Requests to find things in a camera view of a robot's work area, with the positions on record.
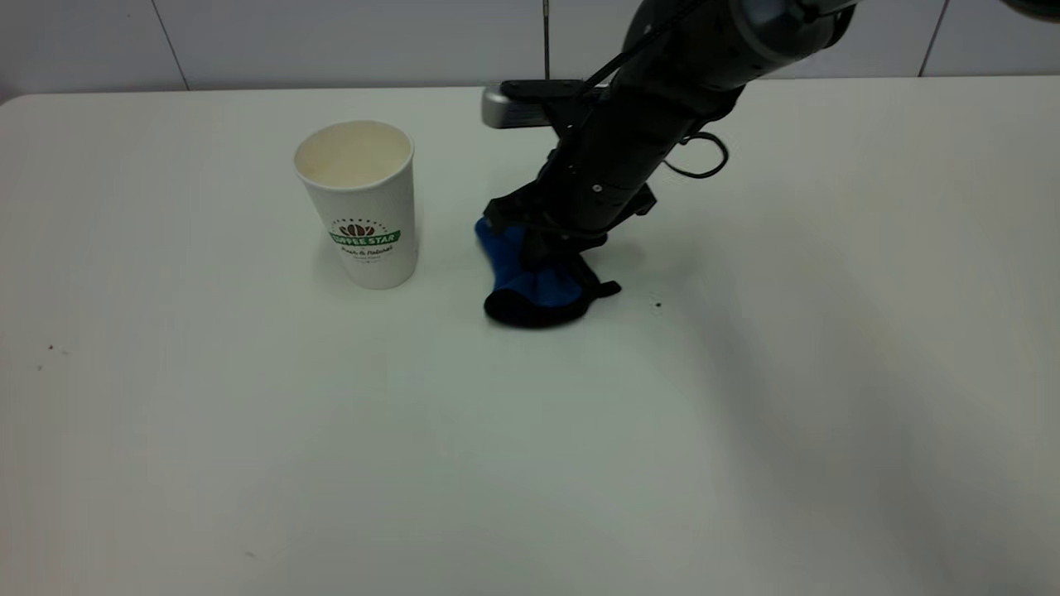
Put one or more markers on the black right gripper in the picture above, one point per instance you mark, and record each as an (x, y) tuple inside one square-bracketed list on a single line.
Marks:
[(613, 165)]

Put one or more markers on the blue microfiber cloth black trim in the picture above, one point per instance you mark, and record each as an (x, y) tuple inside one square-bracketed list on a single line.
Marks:
[(538, 298)]

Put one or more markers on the white paper coffee cup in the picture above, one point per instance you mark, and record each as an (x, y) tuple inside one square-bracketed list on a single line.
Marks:
[(364, 215)]

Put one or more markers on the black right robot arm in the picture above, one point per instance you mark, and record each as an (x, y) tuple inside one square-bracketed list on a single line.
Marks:
[(720, 41)]

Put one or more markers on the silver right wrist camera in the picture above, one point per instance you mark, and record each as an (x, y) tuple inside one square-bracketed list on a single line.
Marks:
[(517, 108)]

